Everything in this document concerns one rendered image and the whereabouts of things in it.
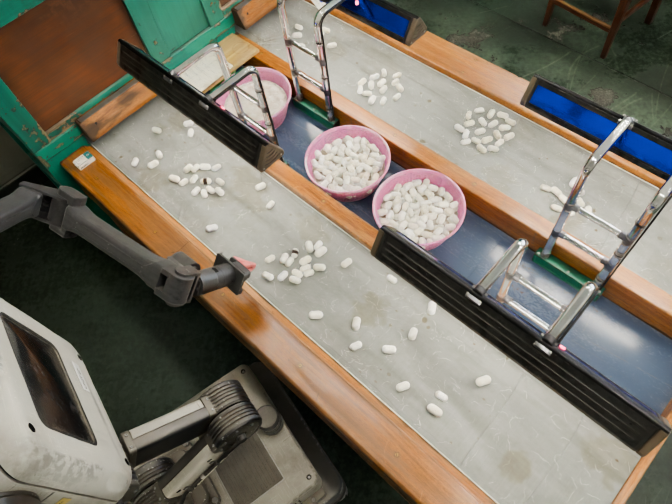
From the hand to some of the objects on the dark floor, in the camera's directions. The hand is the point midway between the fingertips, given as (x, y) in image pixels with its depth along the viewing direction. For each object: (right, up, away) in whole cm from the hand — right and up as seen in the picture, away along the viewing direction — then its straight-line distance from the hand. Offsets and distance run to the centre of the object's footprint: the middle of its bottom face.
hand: (252, 266), depth 140 cm
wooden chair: (+164, +128, +153) cm, 258 cm away
